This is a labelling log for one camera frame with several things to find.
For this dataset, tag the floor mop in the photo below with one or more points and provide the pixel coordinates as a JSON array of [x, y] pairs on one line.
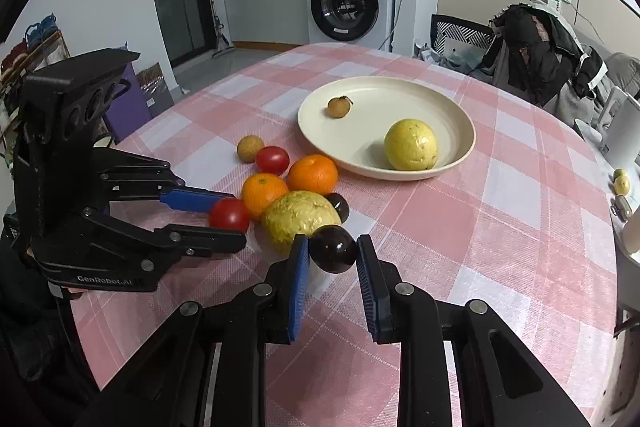
[[220, 38]]

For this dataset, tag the small orange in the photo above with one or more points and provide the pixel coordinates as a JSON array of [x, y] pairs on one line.
[[264, 196]]

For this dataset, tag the pink checked tablecloth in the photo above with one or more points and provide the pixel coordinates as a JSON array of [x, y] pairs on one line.
[[475, 257]]

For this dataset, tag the pile of dark clothes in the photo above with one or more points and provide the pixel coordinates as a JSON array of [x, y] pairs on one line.
[[542, 52]]

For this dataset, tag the small yellow fruit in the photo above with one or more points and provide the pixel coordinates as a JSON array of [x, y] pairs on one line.
[[621, 183]]

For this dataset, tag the dark purple plum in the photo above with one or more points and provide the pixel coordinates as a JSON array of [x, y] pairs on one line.
[[339, 207], [333, 249]]

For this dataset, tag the lumpy yellow guava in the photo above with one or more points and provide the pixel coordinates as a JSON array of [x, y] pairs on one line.
[[300, 218]]

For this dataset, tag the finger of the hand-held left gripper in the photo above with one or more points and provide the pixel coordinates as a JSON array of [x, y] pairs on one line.
[[192, 201], [215, 241]]

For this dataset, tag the red tomato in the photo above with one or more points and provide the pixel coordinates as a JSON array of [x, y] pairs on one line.
[[273, 160], [229, 215]]

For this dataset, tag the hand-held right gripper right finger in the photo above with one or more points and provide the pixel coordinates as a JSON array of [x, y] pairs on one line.
[[370, 292]]

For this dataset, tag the white cup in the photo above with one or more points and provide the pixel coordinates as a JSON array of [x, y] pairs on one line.
[[632, 234]]

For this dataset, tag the cream round plate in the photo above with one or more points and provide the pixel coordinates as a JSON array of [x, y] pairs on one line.
[[360, 127]]

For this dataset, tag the grey sofa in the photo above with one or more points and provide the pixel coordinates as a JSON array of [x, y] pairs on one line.
[[622, 72]]

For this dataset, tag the large orange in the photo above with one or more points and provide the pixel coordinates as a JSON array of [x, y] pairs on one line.
[[312, 174]]

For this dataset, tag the smooth yellow guava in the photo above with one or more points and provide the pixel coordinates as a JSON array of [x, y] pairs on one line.
[[411, 145]]

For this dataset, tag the white electric kettle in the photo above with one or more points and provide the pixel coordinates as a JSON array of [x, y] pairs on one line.
[[622, 127]]

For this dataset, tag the white kitchen cabinet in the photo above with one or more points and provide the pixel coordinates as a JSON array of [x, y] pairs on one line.
[[265, 2]]

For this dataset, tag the purple bag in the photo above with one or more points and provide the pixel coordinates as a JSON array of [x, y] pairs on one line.
[[125, 104]]

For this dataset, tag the brown longan with stem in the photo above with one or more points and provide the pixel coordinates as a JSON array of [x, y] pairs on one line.
[[339, 107]]

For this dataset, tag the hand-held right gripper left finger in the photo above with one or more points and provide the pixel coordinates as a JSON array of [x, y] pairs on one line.
[[298, 287]]

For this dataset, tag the white side table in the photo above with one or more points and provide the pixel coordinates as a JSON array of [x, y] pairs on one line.
[[606, 167]]

